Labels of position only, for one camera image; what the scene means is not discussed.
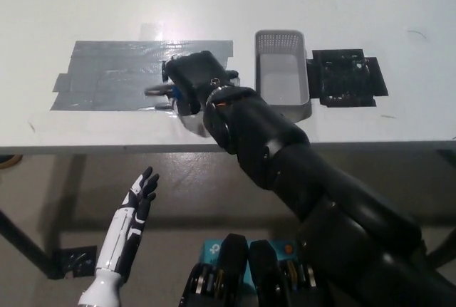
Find grey duct tape patch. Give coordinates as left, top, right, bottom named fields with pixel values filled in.
left=49, top=38, right=235, bottom=113

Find black robot legs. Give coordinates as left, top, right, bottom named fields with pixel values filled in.
left=179, top=232, right=323, bottom=307

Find grey plastic basket container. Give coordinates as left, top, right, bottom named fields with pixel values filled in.
left=254, top=29, right=313, bottom=123

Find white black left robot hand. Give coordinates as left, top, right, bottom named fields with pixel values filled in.
left=93, top=165, right=160, bottom=276

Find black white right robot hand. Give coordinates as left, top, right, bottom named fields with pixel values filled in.
left=161, top=50, right=241, bottom=116

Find teal cardboard box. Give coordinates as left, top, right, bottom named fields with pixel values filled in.
left=200, top=238, right=299, bottom=283

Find black table leg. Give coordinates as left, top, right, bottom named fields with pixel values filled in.
left=424, top=228, right=456, bottom=269
left=0, top=208, right=60, bottom=280

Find blue handled plier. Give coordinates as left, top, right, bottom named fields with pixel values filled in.
left=145, top=83, right=180, bottom=104

